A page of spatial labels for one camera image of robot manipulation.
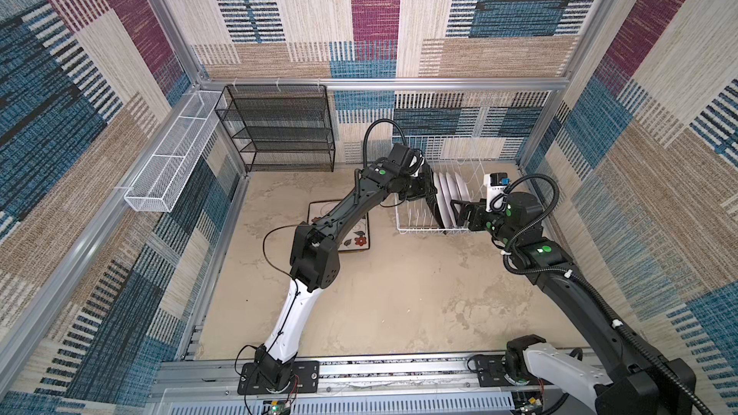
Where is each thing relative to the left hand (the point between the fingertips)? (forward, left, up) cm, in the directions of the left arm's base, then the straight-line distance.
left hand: (436, 191), depth 88 cm
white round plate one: (-2, -2, -3) cm, 4 cm away
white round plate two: (0, -5, -2) cm, 5 cm away
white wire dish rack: (+35, -11, -16) cm, 40 cm away
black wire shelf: (+33, +54, -1) cm, 63 cm away
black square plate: (-2, +1, -2) cm, 3 cm away
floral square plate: (-4, +25, -16) cm, 30 cm away
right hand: (-9, -7, +4) cm, 12 cm away
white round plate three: (+4, -10, -4) cm, 11 cm away
